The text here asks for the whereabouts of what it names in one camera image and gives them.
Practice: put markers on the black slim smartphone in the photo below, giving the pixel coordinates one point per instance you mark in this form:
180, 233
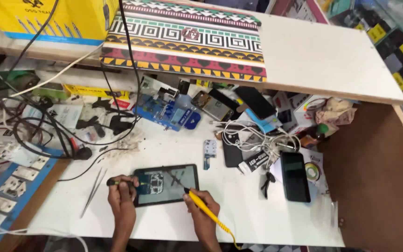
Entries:
255, 102

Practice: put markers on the small blue flex board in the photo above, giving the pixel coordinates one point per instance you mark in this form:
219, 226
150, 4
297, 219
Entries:
209, 152

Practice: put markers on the laptop with patterned skin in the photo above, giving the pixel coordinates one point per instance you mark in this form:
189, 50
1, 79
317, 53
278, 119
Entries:
187, 42

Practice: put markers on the steel tweezers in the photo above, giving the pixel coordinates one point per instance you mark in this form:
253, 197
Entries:
93, 192

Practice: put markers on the blue tool packet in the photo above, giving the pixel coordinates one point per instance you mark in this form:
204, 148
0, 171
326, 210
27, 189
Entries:
166, 110

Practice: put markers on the yellow cardboard box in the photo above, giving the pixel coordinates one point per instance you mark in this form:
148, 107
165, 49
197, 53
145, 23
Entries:
47, 17

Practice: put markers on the black power plug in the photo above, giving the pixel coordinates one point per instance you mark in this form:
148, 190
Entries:
82, 153

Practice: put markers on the white printed carton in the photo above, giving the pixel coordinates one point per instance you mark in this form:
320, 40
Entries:
296, 110

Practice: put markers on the blue board with white sockets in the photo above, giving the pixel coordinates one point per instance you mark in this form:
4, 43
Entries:
11, 190

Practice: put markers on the black smartphone with glossy screen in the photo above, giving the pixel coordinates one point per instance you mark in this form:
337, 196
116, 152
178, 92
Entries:
295, 176

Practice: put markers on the flat yellow packet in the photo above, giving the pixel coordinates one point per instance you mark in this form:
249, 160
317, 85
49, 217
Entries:
94, 91

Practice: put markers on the open phone with battery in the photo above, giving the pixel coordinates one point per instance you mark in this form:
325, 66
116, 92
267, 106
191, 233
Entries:
212, 105

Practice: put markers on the brown bottle with green cap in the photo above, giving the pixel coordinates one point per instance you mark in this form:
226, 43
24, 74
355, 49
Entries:
311, 137

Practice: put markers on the white shelf board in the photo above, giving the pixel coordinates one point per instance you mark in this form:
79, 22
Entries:
320, 59

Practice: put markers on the glass case with phone covers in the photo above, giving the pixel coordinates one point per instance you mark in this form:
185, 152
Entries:
394, 52

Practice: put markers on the person's left hand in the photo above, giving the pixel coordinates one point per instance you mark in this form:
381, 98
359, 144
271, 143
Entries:
122, 196

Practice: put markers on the black white labelled tube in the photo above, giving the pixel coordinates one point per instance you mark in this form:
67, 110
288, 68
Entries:
254, 162

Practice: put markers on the blue circuit board with shields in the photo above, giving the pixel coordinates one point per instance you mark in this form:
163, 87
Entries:
154, 183

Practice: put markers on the black clip tool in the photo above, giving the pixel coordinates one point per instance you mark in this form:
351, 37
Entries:
267, 182

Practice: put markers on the black open tablet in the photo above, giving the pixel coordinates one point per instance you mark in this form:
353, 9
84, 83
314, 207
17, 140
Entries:
184, 185

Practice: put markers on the yellow soldering iron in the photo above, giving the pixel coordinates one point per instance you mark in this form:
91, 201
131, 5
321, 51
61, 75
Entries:
205, 209

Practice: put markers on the crumpled beige cloth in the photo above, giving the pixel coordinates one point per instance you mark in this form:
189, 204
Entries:
336, 111

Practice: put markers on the black matte phone back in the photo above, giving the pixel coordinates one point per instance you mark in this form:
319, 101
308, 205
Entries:
231, 155

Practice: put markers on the light blue phone case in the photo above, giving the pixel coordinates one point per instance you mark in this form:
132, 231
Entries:
262, 122

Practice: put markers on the person's right hand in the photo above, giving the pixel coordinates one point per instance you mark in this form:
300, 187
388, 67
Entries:
203, 215

